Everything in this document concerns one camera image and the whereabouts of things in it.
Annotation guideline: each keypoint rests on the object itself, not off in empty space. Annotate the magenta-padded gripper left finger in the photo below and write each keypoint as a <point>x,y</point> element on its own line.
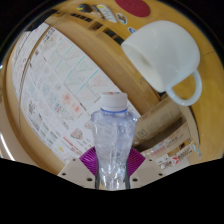
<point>87,163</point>

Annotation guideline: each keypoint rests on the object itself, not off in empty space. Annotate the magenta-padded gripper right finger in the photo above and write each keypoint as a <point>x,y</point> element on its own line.
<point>136,163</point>

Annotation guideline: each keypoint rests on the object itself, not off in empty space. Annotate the clear plastic water bottle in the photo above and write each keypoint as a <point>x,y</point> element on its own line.
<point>113,140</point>

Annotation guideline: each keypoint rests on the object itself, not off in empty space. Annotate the brown cardboard box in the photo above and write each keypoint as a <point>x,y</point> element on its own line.
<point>160,120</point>

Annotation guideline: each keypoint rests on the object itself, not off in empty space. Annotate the group of printed paper posters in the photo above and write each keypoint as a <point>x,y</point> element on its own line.
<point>60,93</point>

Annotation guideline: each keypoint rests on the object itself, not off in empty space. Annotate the white ceramic mug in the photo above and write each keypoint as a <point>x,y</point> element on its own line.
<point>166,50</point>

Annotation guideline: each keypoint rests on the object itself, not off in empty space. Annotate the small blue white sticker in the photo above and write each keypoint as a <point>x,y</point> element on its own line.
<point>132,30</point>
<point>121,18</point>

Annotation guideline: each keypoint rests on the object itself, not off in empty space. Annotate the dark pen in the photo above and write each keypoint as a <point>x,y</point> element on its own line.
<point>95,10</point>

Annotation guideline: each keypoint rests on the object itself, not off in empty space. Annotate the flat round red coaster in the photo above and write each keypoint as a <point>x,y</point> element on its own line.
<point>133,7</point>

